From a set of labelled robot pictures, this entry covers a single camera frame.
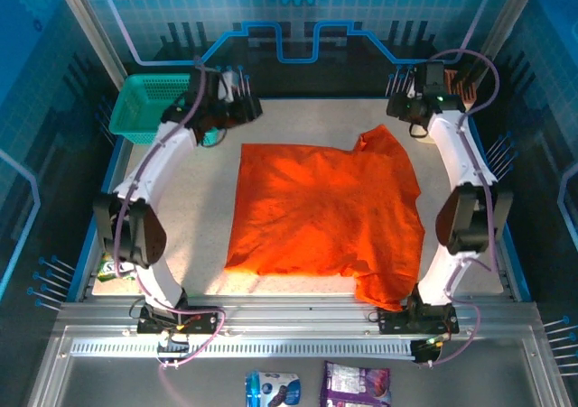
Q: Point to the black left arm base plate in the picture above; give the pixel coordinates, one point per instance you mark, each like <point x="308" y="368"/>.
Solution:
<point x="203" y="323"/>

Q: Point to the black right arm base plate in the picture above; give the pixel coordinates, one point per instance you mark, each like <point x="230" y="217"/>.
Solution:
<point x="393" y="323"/>

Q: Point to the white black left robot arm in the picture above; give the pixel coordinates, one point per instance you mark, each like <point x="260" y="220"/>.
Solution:
<point x="167" y="280"/>

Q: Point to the orange t-shirt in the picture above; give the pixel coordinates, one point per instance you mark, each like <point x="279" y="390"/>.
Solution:
<point x="316" y="217"/>

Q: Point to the teal plastic basket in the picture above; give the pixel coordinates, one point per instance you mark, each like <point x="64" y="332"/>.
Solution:
<point x="144" y="104"/>

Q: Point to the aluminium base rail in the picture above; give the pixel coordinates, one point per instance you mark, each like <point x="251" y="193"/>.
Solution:
<point x="293" y="317"/>

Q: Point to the black right controller board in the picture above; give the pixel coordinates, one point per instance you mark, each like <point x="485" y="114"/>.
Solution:
<point x="426" y="350"/>

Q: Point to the green yellow candy bag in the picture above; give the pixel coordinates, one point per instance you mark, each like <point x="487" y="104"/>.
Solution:
<point x="110" y="269"/>

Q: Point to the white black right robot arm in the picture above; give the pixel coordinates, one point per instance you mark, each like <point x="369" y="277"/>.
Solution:
<point x="456" y="150"/>

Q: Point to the purple snack packet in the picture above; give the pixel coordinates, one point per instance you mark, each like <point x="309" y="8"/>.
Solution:
<point x="357" y="384"/>

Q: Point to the beige utensil holder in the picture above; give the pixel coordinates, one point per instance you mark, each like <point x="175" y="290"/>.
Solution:
<point x="465" y="91"/>

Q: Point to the blue white snack packet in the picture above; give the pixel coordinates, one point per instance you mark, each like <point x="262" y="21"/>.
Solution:
<point x="273" y="389"/>

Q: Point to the aluminium frame post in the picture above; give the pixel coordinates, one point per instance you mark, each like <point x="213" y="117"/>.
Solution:
<point x="508" y="19"/>
<point x="90" y="28"/>

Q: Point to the grey metal shelf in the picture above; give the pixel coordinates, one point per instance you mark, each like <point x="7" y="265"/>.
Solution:
<point x="135" y="384"/>

